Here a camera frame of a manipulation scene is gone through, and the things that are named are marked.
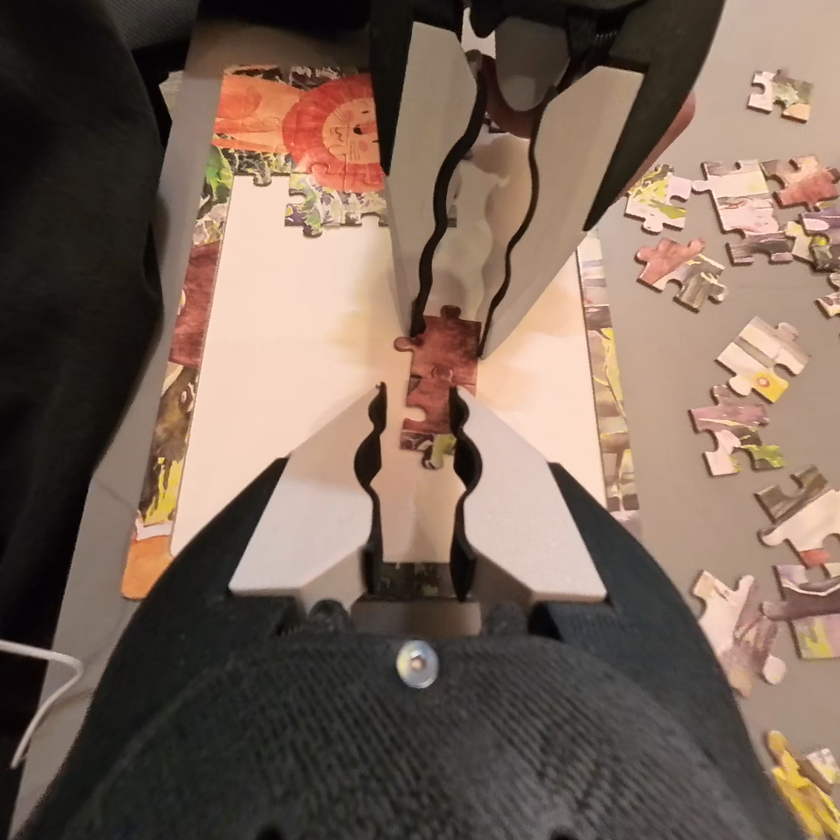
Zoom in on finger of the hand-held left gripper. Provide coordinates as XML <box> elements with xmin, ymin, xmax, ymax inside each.
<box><xmin>382</xmin><ymin>21</ymin><xmax>487</xmax><ymax>334</ymax></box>
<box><xmin>476</xmin><ymin>69</ymin><xmax>644</xmax><ymax>361</ymax></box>

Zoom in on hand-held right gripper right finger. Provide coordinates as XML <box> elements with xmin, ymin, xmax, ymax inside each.
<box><xmin>449</xmin><ymin>386</ymin><xmax>609</xmax><ymax>605</ymax></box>

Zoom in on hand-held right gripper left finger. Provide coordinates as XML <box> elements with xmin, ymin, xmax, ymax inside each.
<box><xmin>227</xmin><ymin>382</ymin><xmax>389</xmax><ymax>601</ymax></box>

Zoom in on printed frame puzzle tray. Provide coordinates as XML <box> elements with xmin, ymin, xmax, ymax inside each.
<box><xmin>121</xmin><ymin>64</ymin><xmax>641</xmax><ymax>601</ymax></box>

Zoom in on brown and green puzzle piece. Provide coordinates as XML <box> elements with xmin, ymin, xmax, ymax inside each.
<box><xmin>400</xmin><ymin>371</ymin><xmax>476</xmax><ymax>471</ymax></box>

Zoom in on plain brown puzzle piece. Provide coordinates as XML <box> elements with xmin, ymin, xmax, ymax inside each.
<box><xmin>392</xmin><ymin>305</ymin><xmax>479</xmax><ymax>385</ymax></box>

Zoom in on person's left hand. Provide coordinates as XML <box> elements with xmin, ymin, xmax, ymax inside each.
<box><xmin>483</xmin><ymin>58</ymin><xmax>536</xmax><ymax>140</ymax></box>

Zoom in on assembled lion puzzle section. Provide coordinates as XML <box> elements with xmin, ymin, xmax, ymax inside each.
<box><xmin>213</xmin><ymin>66</ymin><xmax>395</xmax><ymax>231</ymax></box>

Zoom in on scattered loose puzzle pieces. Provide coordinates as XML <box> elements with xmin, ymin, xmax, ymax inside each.
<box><xmin>623</xmin><ymin>69</ymin><xmax>840</xmax><ymax>840</ymax></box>

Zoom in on person in black jacket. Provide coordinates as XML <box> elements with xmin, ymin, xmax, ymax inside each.
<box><xmin>0</xmin><ymin>0</ymin><xmax>371</xmax><ymax>828</ymax></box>

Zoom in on white cable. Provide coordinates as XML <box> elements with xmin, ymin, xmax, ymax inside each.
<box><xmin>0</xmin><ymin>640</ymin><xmax>83</xmax><ymax>770</ymax></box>

